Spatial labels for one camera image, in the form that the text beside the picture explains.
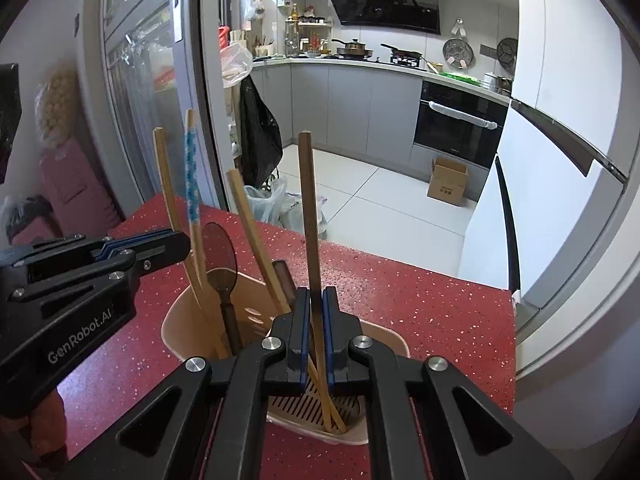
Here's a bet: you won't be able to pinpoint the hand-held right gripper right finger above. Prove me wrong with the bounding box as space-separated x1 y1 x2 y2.
322 286 576 480

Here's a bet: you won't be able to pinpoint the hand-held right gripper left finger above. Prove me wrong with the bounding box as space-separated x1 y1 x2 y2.
42 287 313 480

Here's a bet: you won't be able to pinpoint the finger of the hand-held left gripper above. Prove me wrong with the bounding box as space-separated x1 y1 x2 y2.
10 234 192 306
0 229 173 267

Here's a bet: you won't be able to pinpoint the patterned chopsticks with blue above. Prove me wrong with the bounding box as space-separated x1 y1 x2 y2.
152 127 233 358

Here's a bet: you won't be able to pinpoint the beige plastic utensil holder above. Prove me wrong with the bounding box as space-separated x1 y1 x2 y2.
160 272 411 448

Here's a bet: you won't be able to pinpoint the person's left forearm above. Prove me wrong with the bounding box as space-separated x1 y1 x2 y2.
20 387 68 466

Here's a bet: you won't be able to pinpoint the stack of pink stools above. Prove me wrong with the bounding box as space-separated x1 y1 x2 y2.
10 140 123 246

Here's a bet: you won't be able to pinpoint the clear plastic bags on floor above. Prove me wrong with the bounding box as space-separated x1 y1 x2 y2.
243 176 328 241

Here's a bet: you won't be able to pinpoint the bag of yellow balls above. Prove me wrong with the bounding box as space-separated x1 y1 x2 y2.
34 60 81 148

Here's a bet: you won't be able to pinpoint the black hanging bag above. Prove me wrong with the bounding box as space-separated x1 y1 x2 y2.
239 76 284 190

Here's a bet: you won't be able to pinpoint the sliding glass door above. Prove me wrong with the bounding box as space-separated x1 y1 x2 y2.
97 0 223 211

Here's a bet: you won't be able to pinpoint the small cardboard box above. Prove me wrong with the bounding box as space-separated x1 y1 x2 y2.
426 156 471 207

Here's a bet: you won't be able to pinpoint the white hanging plastic bag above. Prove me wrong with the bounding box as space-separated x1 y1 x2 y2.
220 41 254 88

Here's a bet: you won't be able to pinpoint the grey kitchen base cabinets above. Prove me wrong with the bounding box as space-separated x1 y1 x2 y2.
250 62 423 171

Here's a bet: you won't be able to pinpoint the black built-in oven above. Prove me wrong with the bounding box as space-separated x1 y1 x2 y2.
413 80 510 170

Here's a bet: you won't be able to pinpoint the spice rack with bottles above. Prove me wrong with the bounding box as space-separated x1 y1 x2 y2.
284 15 335 57

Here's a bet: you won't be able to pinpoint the white refrigerator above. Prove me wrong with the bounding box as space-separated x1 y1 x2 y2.
457 0 632 311

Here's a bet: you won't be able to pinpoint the lidded frying pan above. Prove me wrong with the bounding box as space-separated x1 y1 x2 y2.
331 37 375 58

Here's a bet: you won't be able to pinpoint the gas stove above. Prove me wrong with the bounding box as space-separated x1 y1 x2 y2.
335 52 428 68

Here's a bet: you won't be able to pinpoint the black wok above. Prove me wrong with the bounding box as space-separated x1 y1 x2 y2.
380 43 423 61

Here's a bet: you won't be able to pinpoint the round metal steamer rack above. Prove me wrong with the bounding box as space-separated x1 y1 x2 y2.
442 38 475 68

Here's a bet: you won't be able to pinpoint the black range hood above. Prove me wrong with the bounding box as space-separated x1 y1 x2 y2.
319 0 441 36

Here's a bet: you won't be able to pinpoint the black round trivet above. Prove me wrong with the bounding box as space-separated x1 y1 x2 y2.
496 37 519 66

